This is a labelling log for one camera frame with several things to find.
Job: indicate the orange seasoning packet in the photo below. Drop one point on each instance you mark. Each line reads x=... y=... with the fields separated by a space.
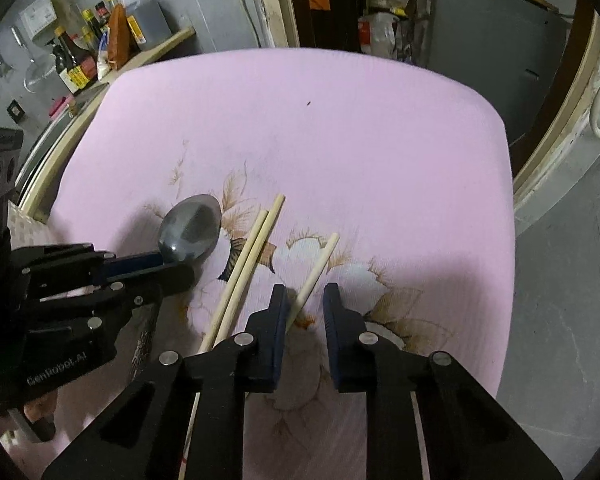
x=118 y=37

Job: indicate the person's left hand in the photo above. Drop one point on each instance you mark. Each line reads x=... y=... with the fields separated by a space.
x=34 y=410

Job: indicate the large oil jug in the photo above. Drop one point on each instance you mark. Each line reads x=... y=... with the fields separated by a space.
x=147 y=15

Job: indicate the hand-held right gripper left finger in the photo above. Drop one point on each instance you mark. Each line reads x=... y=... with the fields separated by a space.
x=280 y=330

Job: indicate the worn door frame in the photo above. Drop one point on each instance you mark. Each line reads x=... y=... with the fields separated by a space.
x=267 y=5

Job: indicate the metal spoon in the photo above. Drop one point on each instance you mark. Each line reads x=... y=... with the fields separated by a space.
x=190 y=230

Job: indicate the white plastic bag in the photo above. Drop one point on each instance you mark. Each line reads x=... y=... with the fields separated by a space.
x=380 y=30

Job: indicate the hanging mesh strainer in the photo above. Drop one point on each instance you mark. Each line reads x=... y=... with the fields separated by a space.
x=37 y=72

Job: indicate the red cap sauce bottle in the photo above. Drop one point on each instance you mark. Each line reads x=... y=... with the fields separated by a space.
x=101 y=12

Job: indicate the yellow label sauce bottle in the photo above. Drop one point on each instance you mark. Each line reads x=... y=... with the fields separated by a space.
x=72 y=72

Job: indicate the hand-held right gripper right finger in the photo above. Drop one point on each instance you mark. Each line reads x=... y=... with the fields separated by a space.
x=330 y=330

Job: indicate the pink sponge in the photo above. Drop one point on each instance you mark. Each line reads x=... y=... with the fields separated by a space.
x=61 y=107

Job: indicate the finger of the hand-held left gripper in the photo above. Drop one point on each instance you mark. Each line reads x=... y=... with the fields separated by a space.
x=172 y=280
x=130 y=266

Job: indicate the white seasoning packet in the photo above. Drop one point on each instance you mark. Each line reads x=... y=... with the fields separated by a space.
x=103 y=57

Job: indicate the small clear bottle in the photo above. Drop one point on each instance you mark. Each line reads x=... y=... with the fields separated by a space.
x=111 y=1

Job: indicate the pink tablecloth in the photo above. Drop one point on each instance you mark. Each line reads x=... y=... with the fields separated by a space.
x=355 y=160

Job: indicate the dark wooden door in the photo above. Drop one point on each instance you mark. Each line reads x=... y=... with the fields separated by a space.
x=325 y=20

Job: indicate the yellow cap sauce bottle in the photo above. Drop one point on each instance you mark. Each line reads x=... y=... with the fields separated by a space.
x=90 y=30

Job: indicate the grey cabinet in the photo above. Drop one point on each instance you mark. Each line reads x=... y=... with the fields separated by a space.
x=490 y=60

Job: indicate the black wall switch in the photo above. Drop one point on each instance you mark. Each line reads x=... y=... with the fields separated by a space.
x=15 y=111

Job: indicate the white wall box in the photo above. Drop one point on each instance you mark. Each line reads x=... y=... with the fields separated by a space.
x=39 y=16

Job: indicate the hanging metal peeler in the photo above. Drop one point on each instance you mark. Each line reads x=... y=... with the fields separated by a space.
x=1 y=62

